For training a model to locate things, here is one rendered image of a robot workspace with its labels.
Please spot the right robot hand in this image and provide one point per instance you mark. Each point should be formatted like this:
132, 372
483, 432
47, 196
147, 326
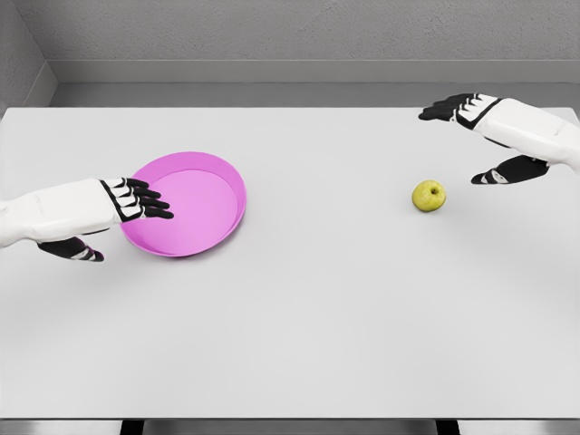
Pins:
512, 124

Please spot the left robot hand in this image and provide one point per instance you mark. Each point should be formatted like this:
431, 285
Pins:
72, 206

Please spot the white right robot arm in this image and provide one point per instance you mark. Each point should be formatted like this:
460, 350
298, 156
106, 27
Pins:
574, 147

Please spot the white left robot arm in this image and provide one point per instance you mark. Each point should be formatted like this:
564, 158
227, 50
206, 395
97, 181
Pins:
5, 222

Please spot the green apple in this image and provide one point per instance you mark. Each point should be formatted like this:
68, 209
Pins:
428, 195

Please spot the pink round plate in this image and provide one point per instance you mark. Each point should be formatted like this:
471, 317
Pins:
199, 208

